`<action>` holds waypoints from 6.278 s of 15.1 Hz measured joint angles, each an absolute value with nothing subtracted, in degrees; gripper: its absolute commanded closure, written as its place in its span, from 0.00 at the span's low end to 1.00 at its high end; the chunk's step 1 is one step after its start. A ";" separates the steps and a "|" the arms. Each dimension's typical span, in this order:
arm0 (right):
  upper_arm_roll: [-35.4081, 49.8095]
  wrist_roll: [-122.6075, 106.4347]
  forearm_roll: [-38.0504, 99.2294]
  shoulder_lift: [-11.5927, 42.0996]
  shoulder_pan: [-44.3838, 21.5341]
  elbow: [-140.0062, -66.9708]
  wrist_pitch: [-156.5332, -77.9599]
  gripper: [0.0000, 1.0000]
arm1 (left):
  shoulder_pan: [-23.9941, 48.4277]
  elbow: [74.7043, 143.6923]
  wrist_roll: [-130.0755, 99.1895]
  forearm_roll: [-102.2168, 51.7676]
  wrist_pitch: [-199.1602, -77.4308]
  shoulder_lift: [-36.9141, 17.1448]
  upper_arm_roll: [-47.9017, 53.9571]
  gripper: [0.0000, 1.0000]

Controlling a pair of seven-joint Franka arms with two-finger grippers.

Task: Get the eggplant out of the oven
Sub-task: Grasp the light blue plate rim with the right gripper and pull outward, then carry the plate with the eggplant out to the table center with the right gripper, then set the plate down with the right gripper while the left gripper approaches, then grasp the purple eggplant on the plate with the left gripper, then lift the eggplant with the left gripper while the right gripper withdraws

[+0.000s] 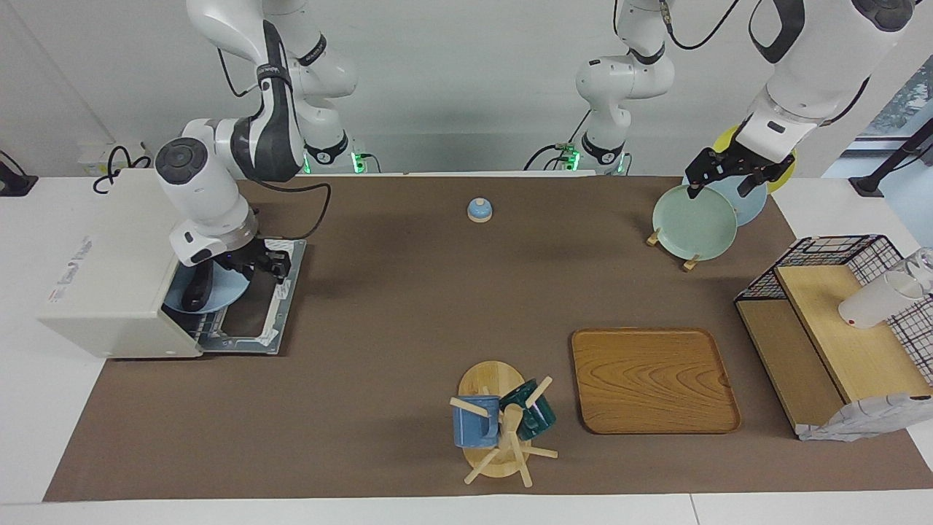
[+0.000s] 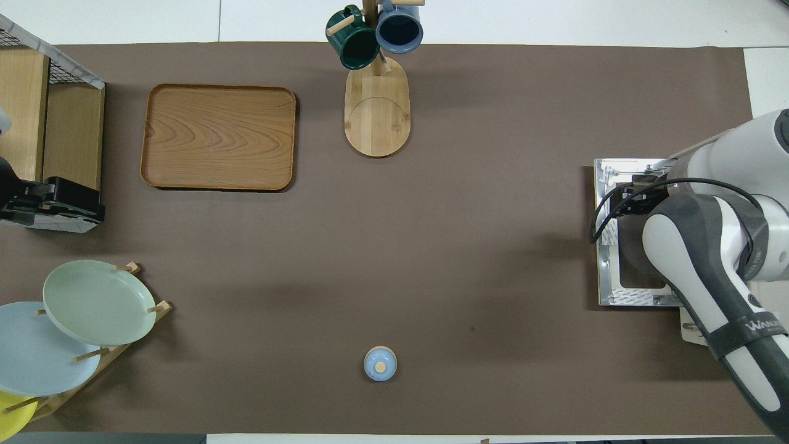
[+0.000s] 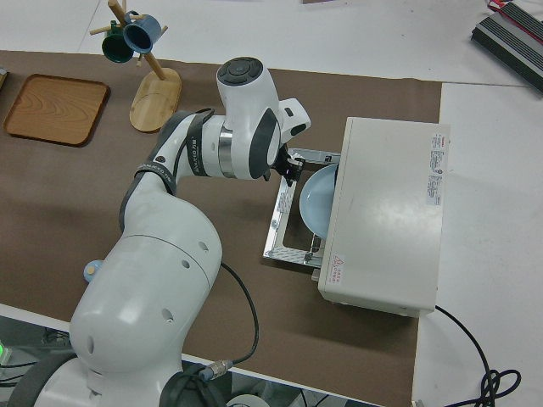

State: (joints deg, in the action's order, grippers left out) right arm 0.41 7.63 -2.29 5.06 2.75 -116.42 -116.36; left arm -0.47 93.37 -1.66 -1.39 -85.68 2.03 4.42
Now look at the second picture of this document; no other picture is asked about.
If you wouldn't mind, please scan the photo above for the pale green plate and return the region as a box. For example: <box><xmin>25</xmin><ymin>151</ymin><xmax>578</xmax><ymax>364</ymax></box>
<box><xmin>43</xmin><ymin>260</ymin><xmax>157</xmax><ymax>347</ymax></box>

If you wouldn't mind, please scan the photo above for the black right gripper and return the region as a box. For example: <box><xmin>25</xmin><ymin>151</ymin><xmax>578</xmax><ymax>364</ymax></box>
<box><xmin>610</xmin><ymin>176</ymin><xmax>671</xmax><ymax>216</ymax></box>

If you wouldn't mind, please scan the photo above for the light blue plate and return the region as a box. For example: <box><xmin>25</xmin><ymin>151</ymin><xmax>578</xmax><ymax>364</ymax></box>
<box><xmin>0</xmin><ymin>302</ymin><xmax>102</xmax><ymax>397</ymax></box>

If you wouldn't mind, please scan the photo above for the dark green mug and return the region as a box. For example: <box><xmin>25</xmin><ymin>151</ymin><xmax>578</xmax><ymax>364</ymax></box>
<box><xmin>325</xmin><ymin>5</ymin><xmax>380</xmax><ymax>70</ymax></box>

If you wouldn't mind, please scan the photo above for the brown table mat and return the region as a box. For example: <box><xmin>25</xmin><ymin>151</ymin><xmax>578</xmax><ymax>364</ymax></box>
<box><xmin>0</xmin><ymin>42</ymin><xmax>771</xmax><ymax>435</ymax></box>

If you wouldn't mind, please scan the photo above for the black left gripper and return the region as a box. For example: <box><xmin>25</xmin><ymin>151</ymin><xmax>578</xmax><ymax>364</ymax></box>
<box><xmin>18</xmin><ymin>177</ymin><xmax>106</xmax><ymax>224</ymax></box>

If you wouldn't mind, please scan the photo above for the wooden mug tree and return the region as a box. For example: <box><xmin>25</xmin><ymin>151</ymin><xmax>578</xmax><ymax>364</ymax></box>
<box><xmin>325</xmin><ymin>0</ymin><xmax>426</xmax><ymax>158</ymax></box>

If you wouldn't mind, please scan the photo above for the yellow plate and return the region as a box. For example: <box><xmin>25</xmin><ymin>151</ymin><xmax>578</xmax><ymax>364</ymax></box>
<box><xmin>0</xmin><ymin>390</ymin><xmax>38</xmax><ymax>442</ymax></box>

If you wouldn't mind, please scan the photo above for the wooden plate rack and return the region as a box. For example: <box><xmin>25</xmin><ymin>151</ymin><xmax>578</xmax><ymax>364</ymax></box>
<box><xmin>12</xmin><ymin>262</ymin><xmax>172</xmax><ymax>421</ymax></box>

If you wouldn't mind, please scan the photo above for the wire basket wooden shelf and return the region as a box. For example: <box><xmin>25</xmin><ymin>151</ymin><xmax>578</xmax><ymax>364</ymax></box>
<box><xmin>0</xmin><ymin>14</ymin><xmax>105</xmax><ymax>234</ymax></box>

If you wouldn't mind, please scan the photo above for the wooden serving tray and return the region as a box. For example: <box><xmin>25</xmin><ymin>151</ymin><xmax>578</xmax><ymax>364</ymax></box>
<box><xmin>141</xmin><ymin>84</ymin><xmax>298</xmax><ymax>192</ymax></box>

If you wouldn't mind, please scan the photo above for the blue mug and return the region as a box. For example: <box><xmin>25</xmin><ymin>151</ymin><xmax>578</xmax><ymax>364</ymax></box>
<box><xmin>375</xmin><ymin>0</ymin><xmax>424</xmax><ymax>54</ymax></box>

